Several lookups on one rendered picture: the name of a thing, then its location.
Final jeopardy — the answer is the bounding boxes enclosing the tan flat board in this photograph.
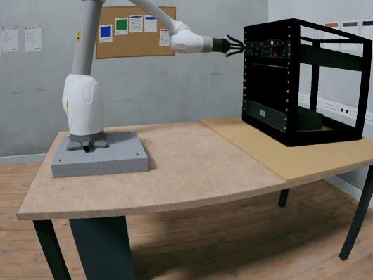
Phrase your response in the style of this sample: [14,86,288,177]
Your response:
[198,117,373,183]

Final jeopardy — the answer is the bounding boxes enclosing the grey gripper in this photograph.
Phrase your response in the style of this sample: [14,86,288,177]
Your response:
[212,35,255,57]

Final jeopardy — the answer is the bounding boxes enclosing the black rack frame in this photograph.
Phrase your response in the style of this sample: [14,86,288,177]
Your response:
[241,18,372,147]

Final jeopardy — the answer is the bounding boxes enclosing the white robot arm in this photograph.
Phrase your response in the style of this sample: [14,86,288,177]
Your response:
[62,0,213,151]

